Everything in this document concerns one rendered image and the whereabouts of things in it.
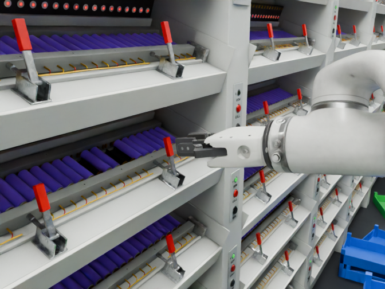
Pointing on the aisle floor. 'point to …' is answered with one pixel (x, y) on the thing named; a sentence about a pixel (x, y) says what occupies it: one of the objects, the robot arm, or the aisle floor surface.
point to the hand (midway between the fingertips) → (192, 144)
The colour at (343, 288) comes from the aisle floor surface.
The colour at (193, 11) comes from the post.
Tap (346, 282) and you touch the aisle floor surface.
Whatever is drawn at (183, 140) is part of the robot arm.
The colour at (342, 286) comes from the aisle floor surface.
